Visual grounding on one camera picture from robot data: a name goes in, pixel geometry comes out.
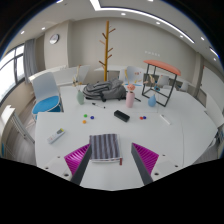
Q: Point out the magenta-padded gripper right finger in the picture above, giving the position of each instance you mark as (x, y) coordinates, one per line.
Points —
(146, 158)

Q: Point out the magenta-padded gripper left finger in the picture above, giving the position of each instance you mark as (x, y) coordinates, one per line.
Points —
(77, 158)

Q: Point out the striped pink and blue towel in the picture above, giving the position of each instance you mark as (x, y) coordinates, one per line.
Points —
(105, 146)

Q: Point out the white remote control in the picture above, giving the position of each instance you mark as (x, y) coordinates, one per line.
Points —
(56, 135)

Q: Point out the orange round magnet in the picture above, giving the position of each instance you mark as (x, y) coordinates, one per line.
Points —
(84, 121)

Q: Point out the red and blue small magnets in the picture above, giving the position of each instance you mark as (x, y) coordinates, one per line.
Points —
(142, 117)

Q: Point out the small white bar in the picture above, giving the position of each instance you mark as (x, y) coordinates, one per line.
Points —
(165, 119)

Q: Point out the green round magnet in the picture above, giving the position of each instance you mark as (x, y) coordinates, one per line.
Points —
(85, 115)

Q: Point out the blue round magnet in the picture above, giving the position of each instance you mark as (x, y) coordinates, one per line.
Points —
(92, 117)

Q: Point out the black oblong case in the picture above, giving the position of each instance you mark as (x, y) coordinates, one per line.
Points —
(121, 115)

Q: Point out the black marker pen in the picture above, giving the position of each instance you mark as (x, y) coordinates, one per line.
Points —
(98, 105)

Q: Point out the small blue vase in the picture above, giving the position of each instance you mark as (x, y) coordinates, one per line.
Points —
(152, 101)

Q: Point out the green vase with dried flowers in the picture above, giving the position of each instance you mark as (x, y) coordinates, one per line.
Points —
(80, 98)

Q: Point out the pink vase with flowers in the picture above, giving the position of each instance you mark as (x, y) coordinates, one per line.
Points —
(130, 100)

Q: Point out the white chair with blue cushion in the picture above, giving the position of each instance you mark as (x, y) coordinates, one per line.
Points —
(46, 104)

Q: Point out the grey backpack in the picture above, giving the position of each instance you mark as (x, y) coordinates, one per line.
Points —
(106, 90)

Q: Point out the small white side table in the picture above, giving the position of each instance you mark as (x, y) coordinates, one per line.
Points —
(7, 115)

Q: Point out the white plastic chair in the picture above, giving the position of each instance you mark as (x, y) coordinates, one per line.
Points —
(136, 74)

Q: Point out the black-framed orange-topped side table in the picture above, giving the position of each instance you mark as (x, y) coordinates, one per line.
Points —
(165, 66)

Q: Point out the large window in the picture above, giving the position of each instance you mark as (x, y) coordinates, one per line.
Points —
(10, 73)

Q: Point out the grey curtain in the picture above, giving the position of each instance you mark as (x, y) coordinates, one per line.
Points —
(30, 60)

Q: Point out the yellow wooden coat stand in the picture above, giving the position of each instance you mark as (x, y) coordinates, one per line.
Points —
(106, 50)

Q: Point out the ceiling lights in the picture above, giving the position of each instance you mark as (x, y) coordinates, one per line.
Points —
(95, 4)

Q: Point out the round wall clock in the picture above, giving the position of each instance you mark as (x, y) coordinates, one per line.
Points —
(54, 39)

